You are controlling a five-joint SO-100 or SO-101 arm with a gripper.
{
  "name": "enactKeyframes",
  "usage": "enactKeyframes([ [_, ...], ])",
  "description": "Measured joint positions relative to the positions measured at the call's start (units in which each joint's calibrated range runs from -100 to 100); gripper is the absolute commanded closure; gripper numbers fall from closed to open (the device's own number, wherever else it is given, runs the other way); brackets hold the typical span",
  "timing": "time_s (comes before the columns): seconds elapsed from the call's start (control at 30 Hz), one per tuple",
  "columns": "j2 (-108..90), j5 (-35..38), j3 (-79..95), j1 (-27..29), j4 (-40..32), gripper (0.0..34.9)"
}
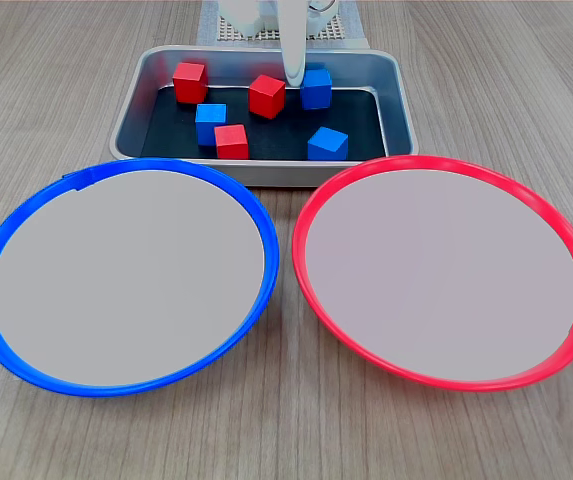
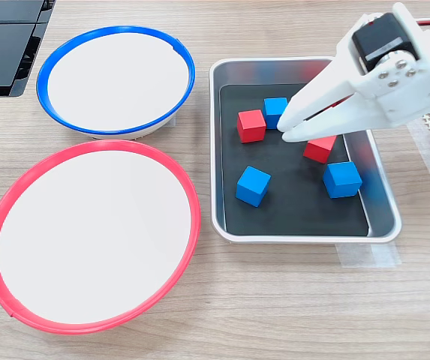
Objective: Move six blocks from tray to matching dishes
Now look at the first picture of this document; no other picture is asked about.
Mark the small blue cube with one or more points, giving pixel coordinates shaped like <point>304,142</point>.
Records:
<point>210,119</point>
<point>316,92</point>
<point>327,144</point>

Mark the small red cube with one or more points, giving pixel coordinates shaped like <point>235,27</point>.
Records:
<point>190,85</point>
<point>231,142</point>
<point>266,97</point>

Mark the black tray mat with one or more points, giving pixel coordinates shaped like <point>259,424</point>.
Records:
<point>276,135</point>

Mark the steel tray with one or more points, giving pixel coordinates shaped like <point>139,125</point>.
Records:
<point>397,100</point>

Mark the white plate with red rim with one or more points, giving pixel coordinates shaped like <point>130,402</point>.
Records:
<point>441,280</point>

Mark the white plate with blue rim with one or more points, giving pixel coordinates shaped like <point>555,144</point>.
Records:
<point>126,280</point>

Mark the pale perforated base plate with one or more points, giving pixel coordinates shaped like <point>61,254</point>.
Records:
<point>336,30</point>

